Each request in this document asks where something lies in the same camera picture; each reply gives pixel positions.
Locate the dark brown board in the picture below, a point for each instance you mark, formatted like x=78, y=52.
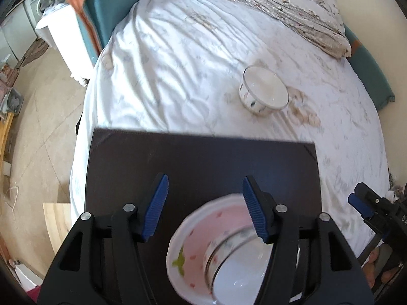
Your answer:
x=197, y=159

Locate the person's right hand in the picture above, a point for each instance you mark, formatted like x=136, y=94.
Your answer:
x=370, y=271

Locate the white bedside cabinet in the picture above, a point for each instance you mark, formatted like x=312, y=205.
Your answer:
x=70, y=38

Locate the light wooden board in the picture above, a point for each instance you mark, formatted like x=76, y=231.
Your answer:
x=58, y=219

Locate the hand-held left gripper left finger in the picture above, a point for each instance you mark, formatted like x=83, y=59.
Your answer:
x=155, y=208

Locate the pink strawberry plate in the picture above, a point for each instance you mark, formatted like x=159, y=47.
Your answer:
x=195, y=238

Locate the white patterned bowl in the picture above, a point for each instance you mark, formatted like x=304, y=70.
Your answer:
x=264, y=85
x=241, y=274

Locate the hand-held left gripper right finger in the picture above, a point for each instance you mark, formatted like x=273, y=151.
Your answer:
x=254, y=211

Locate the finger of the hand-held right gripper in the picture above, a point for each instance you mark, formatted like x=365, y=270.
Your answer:
x=360, y=204

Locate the patterned grey quilt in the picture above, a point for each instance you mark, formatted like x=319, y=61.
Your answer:
x=270, y=3

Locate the white washing machine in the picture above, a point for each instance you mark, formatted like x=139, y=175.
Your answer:
x=35, y=9

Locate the white printed bed sheet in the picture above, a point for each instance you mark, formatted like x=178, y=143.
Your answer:
x=175, y=70

